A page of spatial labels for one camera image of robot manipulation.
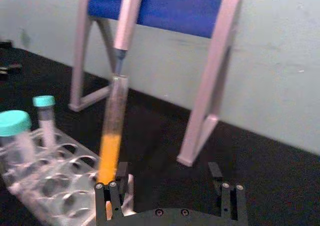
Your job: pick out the grey stand with blue panel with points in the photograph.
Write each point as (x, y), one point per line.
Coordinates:
(212, 85)

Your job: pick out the black flat object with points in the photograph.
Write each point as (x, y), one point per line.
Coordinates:
(5, 44)

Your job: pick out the black table cloth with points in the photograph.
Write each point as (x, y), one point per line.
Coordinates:
(250, 176)

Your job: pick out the clear tube with teal cap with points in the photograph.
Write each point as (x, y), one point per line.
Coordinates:
(15, 135)
(47, 125)

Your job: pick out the grey pipette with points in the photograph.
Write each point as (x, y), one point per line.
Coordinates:
(126, 23)

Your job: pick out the clear tube with orange liquid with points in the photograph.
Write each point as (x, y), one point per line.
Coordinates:
(110, 155)

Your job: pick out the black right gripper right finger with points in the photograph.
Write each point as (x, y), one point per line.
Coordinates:
(240, 206)

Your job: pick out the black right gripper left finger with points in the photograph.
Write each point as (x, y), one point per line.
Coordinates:
(102, 206)

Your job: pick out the clear plastic tube rack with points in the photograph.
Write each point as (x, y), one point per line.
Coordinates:
(57, 186)

